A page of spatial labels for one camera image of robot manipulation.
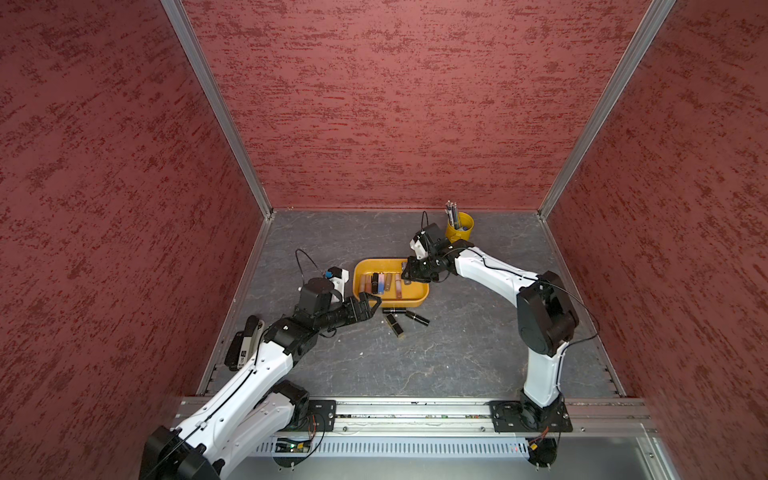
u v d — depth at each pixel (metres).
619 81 0.83
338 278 0.72
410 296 0.94
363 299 0.69
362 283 0.97
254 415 0.56
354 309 0.68
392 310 0.92
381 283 0.97
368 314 0.68
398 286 0.97
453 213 1.00
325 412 0.74
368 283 0.97
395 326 0.88
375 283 0.97
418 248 0.78
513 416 0.74
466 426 0.74
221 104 0.88
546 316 0.50
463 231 1.00
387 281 0.98
